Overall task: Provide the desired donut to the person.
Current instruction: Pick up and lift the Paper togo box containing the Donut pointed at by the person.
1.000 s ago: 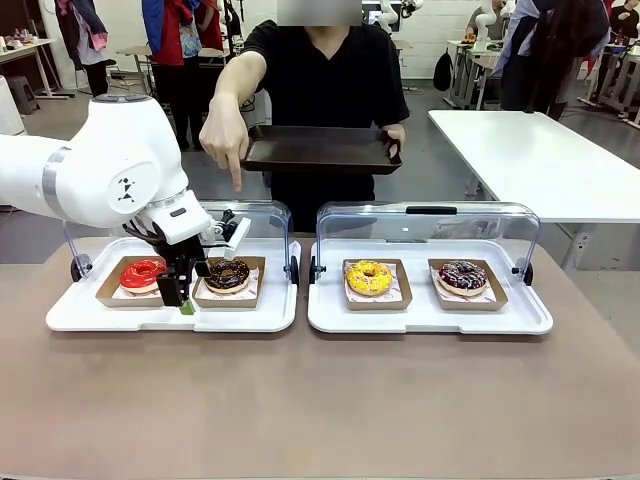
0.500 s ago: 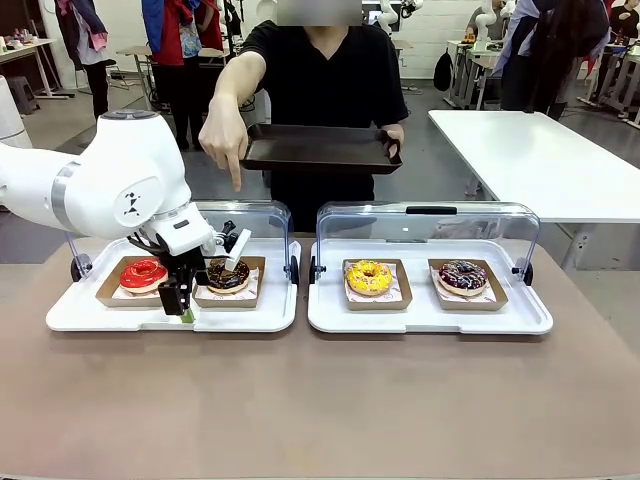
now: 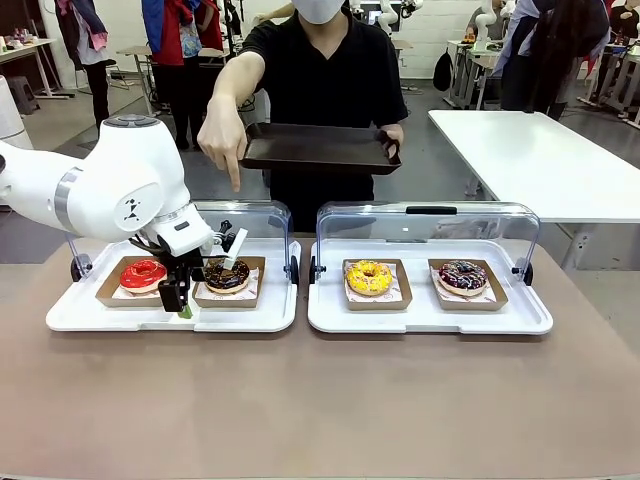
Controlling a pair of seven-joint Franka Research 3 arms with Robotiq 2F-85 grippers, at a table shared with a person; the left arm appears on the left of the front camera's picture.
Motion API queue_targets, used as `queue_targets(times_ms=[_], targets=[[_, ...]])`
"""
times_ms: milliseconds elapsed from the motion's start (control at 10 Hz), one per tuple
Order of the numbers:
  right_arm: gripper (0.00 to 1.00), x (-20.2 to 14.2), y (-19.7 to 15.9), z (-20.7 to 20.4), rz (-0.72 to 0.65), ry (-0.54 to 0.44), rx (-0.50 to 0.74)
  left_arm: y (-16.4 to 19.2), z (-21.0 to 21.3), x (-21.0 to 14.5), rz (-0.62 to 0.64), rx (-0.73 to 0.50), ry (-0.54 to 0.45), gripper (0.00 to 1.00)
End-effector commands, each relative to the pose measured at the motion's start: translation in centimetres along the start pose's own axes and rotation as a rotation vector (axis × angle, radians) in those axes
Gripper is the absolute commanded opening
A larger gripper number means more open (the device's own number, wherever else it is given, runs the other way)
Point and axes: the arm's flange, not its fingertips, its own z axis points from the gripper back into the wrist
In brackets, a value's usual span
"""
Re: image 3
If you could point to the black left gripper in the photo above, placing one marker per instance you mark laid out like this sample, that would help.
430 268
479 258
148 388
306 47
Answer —
177 265

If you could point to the red glazed donut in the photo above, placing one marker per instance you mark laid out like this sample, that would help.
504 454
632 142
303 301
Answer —
132 277

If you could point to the brown cardboard donut tray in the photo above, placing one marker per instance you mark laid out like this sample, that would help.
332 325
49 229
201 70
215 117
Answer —
107 295
225 301
380 304
470 304

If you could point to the white paper liner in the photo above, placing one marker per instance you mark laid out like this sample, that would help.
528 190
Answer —
487 295
252 287
120 295
395 292

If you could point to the chocolate sprinkled donut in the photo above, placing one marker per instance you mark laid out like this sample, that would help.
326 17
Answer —
235 280

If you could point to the dark brown serving tray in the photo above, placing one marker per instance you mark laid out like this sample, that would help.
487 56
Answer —
315 147

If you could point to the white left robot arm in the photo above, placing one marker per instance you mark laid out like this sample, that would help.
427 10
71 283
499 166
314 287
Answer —
125 175

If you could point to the person's right forearm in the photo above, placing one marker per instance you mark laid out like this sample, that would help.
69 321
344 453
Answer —
237 75

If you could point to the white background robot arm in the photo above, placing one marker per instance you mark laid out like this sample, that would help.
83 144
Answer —
482 22

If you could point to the yellow sprinkled donut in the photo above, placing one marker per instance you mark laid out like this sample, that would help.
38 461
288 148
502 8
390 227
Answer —
357 280

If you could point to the person in black shirt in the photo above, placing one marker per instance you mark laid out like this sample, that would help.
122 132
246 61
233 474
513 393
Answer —
325 85

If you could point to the purple glazed donut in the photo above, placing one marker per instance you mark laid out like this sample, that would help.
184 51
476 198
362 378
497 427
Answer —
452 280

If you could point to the person's right hand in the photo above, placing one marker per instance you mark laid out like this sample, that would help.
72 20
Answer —
220 130

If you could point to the person's left hand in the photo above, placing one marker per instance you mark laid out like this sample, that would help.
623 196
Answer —
392 135

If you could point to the white display tray base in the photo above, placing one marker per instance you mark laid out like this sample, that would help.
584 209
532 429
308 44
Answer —
100 317
425 320

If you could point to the clear plastic display lid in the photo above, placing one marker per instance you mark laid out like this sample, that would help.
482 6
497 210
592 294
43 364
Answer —
260 220
450 230

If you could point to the white cylindrical air purifier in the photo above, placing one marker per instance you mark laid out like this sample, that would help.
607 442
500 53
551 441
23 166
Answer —
7 110

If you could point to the bystander in red jacket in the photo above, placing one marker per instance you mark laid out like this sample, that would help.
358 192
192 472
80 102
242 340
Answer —
175 45

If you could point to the grey plastic stool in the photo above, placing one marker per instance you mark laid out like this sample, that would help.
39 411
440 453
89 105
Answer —
22 95

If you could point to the bystander with pink scarf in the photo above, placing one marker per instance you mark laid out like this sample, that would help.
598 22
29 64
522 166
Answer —
92 45

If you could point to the light wooden desk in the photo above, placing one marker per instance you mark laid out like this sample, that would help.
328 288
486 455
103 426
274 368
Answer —
25 50

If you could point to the white face mask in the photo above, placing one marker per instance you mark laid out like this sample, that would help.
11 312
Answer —
316 10

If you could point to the black backpack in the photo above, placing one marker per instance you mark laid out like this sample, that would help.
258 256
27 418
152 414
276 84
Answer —
442 72

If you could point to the white background workbench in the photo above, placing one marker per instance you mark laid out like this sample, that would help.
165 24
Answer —
470 65

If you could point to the large white table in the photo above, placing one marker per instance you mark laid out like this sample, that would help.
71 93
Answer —
540 155

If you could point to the bystander with long dark hair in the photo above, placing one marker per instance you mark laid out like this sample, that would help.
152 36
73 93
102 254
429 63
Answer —
555 50

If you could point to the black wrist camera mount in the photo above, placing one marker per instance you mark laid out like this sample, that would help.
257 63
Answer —
222 236

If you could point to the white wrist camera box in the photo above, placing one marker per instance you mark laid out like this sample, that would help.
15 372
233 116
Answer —
236 248

